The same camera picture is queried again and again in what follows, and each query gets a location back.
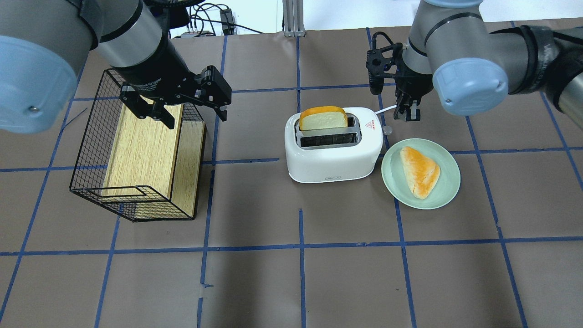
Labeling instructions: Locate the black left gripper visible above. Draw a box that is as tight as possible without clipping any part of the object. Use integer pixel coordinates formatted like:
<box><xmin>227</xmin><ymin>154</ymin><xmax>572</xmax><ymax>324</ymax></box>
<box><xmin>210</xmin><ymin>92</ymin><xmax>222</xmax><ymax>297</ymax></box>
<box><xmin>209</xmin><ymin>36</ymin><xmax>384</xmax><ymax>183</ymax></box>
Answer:
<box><xmin>119</xmin><ymin>65</ymin><xmax>232</xmax><ymax>129</ymax></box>

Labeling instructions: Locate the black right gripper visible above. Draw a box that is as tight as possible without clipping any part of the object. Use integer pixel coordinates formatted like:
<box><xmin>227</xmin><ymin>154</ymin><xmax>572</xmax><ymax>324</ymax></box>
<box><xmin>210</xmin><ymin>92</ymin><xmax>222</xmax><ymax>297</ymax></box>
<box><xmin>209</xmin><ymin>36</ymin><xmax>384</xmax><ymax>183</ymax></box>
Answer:
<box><xmin>395</xmin><ymin>68</ymin><xmax>433</xmax><ymax>121</ymax></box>

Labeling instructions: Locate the white two-slot toaster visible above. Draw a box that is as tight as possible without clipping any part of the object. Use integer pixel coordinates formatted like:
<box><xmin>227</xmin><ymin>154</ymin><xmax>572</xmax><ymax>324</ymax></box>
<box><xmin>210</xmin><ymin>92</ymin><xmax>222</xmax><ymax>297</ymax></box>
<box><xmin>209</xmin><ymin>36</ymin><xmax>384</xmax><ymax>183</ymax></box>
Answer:
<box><xmin>284</xmin><ymin>107</ymin><xmax>383</xmax><ymax>183</ymax></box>

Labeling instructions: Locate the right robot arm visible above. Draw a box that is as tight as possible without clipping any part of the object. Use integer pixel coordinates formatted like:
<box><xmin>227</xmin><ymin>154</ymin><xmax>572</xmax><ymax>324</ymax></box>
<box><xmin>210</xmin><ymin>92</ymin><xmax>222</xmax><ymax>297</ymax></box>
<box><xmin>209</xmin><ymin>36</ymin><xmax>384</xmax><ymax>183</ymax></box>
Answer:
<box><xmin>394</xmin><ymin>0</ymin><xmax>582</xmax><ymax>126</ymax></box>

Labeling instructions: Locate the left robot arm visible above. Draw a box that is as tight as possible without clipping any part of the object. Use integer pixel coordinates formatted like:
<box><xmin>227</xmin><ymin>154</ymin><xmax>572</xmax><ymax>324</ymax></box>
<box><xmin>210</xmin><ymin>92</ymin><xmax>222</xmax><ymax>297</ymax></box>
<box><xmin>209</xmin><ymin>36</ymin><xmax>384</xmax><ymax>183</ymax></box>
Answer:
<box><xmin>0</xmin><ymin>0</ymin><xmax>232</xmax><ymax>133</ymax></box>

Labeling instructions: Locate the yellow bread slice in toaster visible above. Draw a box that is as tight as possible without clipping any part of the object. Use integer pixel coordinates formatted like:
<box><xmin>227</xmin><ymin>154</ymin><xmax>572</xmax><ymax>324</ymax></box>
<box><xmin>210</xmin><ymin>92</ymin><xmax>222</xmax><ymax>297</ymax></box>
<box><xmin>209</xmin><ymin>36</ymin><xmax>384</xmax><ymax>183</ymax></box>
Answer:
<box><xmin>298</xmin><ymin>106</ymin><xmax>348</xmax><ymax>131</ymax></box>

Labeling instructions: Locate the light wooden shelf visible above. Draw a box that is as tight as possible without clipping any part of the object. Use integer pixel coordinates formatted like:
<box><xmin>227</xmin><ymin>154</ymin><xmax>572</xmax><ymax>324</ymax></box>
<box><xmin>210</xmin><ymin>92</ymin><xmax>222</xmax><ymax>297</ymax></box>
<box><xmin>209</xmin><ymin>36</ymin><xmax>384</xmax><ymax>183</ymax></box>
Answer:
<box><xmin>100</xmin><ymin>103</ymin><xmax>206</xmax><ymax>221</ymax></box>

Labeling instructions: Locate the light green plate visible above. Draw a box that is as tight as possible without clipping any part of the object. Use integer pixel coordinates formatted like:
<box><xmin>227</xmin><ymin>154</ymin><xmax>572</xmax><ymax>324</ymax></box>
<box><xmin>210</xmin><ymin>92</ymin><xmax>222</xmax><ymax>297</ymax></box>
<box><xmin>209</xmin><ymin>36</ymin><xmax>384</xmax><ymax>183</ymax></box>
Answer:
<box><xmin>381</xmin><ymin>138</ymin><xmax>461</xmax><ymax>210</ymax></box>

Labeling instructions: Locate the triangular orange bread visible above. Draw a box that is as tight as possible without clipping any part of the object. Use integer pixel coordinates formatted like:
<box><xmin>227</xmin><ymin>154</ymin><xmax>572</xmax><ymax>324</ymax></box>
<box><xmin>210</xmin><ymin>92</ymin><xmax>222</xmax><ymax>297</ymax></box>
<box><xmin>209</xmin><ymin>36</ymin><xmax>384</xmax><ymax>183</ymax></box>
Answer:
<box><xmin>399</xmin><ymin>147</ymin><xmax>441</xmax><ymax>200</ymax></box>

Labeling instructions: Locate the black wire basket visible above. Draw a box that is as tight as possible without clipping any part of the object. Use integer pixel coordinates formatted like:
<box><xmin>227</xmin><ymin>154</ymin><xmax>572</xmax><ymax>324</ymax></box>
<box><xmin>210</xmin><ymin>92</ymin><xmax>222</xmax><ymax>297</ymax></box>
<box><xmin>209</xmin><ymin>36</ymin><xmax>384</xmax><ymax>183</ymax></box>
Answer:
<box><xmin>69</xmin><ymin>69</ymin><xmax>206</xmax><ymax>222</ymax></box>

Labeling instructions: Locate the black cable bundle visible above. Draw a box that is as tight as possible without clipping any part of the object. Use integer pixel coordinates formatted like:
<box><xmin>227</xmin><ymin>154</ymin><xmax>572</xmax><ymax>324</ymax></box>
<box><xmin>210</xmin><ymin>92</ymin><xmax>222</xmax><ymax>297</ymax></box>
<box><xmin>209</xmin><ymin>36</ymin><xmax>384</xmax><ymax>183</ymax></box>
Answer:
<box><xmin>171</xmin><ymin>0</ymin><xmax>265</xmax><ymax>38</ymax></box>

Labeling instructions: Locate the aluminium frame post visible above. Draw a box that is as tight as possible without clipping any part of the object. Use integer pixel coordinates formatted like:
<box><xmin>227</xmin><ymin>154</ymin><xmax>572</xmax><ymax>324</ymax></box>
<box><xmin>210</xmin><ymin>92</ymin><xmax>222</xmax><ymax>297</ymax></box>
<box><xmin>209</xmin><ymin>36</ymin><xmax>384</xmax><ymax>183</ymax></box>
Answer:
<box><xmin>282</xmin><ymin>0</ymin><xmax>306</xmax><ymax>37</ymax></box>

